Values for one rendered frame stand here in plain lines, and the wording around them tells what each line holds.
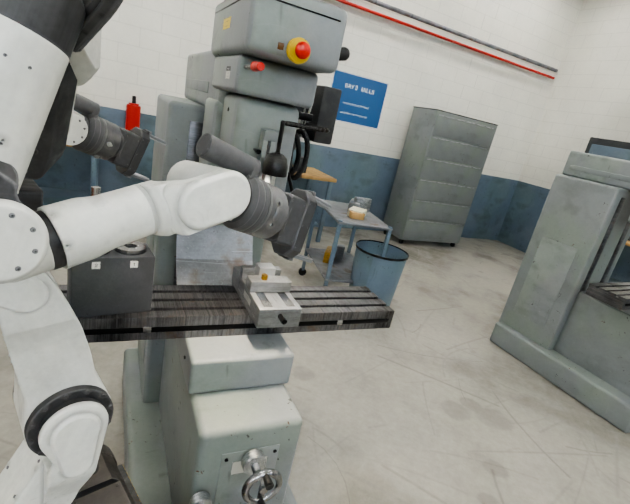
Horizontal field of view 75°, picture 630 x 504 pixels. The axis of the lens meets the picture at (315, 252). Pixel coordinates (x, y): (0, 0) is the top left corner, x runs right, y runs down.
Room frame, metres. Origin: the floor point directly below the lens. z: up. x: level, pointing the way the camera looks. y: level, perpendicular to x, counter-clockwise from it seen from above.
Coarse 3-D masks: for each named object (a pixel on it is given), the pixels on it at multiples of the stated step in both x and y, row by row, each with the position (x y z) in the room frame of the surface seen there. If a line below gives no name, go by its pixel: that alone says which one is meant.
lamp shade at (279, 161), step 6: (270, 156) 1.16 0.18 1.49; (276, 156) 1.16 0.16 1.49; (282, 156) 1.17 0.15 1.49; (264, 162) 1.17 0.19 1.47; (270, 162) 1.15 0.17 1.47; (276, 162) 1.15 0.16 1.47; (282, 162) 1.16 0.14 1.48; (264, 168) 1.16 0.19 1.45; (270, 168) 1.15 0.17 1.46; (276, 168) 1.15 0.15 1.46; (282, 168) 1.16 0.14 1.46; (270, 174) 1.15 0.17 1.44; (276, 174) 1.15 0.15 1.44; (282, 174) 1.16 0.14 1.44
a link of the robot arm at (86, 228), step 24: (120, 192) 0.47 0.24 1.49; (48, 216) 0.40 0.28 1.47; (72, 216) 0.41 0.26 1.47; (96, 216) 0.43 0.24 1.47; (120, 216) 0.45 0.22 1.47; (144, 216) 0.47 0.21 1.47; (72, 240) 0.40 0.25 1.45; (96, 240) 0.42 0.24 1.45; (120, 240) 0.45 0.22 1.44; (48, 264) 0.38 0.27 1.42; (72, 264) 0.41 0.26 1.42
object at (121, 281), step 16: (112, 256) 1.09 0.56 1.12; (128, 256) 1.11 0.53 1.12; (144, 256) 1.13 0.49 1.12; (80, 272) 1.03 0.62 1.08; (96, 272) 1.05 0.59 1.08; (112, 272) 1.08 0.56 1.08; (128, 272) 1.10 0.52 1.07; (144, 272) 1.13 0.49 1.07; (80, 288) 1.03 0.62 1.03; (96, 288) 1.05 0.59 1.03; (112, 288) 1.08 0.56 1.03; (128, 288) 1.11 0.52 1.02; (144, 288) 1.13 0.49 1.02; (80, 304) 1.03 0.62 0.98; (96, 304) 1.06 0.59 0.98; (112, 304) 1.08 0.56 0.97; (128, 304) 1.11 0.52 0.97; (144, 304) 1.14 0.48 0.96
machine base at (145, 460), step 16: (128, 352) 1.91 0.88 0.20; (128, 368) 1.79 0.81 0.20; (128, 384) 1.67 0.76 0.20; (128, 400) 1.57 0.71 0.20; (128, 416) 1.48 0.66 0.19; (144, 416) 1.49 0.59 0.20; (160, 416) 1.51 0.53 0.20; (128, 432) 1.39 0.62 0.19; (144, 432) 1.40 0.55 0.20; (160, 432) 1.42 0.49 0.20; (128, 448) 1.32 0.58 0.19; (144, 448) 1.32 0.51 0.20; (160, 448) 1.34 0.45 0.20; (128, 464) 1.25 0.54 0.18; (144, 464) 1.25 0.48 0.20; (160, 464) 1.26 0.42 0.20; (144, 480) 1.18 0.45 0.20; (160, 480) 1.20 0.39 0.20; (144, 496) 1.12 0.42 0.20; (160, 496) 1.13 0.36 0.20; (288, 496) 1.25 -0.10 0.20
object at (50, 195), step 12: (96, 168) 4.11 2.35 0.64; (312, 168) 5.91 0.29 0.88; (96, 180) 4.66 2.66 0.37; (324, 180) 5.28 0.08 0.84; (336, 180) 5.36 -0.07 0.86; (48, 192) 4.28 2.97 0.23; (60, 192) 4.37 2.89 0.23; (72, 192) 4.46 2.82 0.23; (84, 192) 4.56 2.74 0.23; (48, 204) 3.92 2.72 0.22; (324, 216) 5.36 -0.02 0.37
